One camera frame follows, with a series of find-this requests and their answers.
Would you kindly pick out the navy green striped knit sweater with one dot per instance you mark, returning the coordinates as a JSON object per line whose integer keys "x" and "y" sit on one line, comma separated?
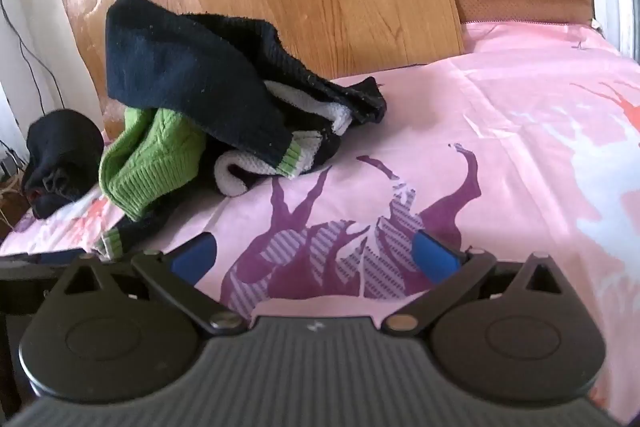
{"x": 200, "y": 72}

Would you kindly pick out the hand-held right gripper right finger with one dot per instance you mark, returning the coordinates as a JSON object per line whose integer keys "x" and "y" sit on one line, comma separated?
{"x": 434, "y": 257}

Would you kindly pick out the pink printed bed sheet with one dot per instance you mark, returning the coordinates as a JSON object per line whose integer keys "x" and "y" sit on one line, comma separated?
{"x": 500, "y": 132}

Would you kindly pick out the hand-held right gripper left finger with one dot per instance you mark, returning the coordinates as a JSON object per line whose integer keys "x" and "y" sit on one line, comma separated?
{"x": 196, "y": 254}

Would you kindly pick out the black knit cloth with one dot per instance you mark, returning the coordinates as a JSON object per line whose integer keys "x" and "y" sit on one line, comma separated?
{"x": 62, "y": 157}

